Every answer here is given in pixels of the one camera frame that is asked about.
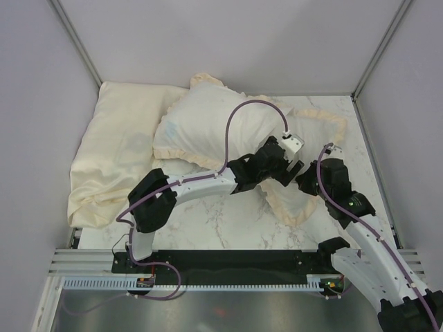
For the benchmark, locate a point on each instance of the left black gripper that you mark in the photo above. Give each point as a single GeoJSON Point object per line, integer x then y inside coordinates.
{"type": "Point", "coordinates": [282, 176]}

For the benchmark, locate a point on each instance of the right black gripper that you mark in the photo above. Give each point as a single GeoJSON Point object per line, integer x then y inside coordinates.
{"type": "Point", "coordinates": [303, 180]}

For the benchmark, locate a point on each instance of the white ruffled pillowcase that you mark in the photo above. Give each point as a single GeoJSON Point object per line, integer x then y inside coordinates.
{"type": "Point", "coordinates": [202, 128]}

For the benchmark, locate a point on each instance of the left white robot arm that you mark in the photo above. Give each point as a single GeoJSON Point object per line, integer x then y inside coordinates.
{"type": "Point", "coordinates": [152, 201]}

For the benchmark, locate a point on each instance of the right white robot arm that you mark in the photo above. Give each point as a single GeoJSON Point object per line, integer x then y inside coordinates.
{"type": "Point", "coordinates": [401, 300]}

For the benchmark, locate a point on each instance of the cream yellow pillow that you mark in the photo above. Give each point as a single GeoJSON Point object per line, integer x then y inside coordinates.
{"type": "Point", "coordinates": [116, 150]}

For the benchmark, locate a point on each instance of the shiny metal sheet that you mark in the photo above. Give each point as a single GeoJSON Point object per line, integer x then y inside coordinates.
{"type": "Point", "coordinates": [214, 311]}

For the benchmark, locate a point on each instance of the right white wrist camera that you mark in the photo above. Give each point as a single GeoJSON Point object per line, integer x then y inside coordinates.
{"type": "Point", "coordinates": [334, 152]}

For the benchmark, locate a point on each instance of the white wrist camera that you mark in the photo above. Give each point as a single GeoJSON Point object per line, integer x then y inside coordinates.
{"type": "Point", "coordinates": [291, 144]}
{"type": "Point", "coordinates": [334, 152]}

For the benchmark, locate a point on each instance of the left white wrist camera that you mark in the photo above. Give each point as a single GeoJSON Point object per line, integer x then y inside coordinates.
{"type": "Point", "coordinates": [291, 144]}

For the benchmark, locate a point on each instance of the right aluminium corner post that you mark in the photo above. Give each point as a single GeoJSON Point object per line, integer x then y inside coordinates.
{"type": "Point", "coordinates": [393, 27]}

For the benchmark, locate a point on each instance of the aluminium corner post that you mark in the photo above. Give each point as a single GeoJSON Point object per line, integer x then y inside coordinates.
{"type": "Point", "coordinates": [74, 38]}
{"type": "Point", "coordinates": [393, 27]}

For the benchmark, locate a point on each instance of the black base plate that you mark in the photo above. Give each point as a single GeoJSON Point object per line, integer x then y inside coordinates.
{"type": "Point", "coordinates": [249, 266]}

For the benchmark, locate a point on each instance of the white slotted cable duct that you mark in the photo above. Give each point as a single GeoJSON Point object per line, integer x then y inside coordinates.
{"type": "Point", "coordinates": [312, 283]}

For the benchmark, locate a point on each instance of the aluminium frame rail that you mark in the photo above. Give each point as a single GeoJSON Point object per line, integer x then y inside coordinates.
{"type": "Point", "coordinates": [99, 262]}

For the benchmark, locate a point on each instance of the left aluminium corner post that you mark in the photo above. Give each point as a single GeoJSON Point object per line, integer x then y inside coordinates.
{"type": "Point", "coordinates": [74, 38]}

